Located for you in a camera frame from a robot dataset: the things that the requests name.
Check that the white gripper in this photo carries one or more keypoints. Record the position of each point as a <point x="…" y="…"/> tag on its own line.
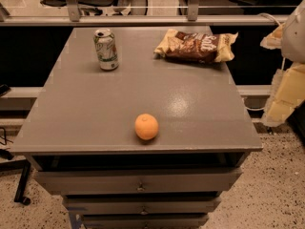
<point x="294" y="37"/>

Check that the metal window rail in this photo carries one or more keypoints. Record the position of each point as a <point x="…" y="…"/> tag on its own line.
<point x="139" y="13"/>

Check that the orange fruit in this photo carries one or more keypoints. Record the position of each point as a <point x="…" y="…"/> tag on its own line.
<point x="146" y="126"/>

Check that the grey drawer cabinet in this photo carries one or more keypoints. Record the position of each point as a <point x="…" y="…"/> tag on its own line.
<point x="151" y="144"/>

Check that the bottom grey drawer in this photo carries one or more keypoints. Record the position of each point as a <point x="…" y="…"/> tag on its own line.
<point x="144" y="222"/>

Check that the top grey drawer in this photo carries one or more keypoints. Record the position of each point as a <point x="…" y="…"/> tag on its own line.
<point x="138" y="181"/>

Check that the grey drawer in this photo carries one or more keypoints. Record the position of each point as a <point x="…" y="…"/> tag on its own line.
<point x="144" y="222"/>
<point x="141" y="206"/>
<point x="138" y="181"/>

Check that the brown chip bag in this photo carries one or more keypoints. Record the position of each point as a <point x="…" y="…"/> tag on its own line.
<point x="197" y="47"/>

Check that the middle grey drawer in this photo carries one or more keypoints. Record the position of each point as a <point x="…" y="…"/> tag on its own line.
<point x="141" y="206"/>

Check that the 7up soda can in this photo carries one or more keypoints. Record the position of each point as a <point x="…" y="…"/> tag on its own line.
<point x="104" y="42"/>

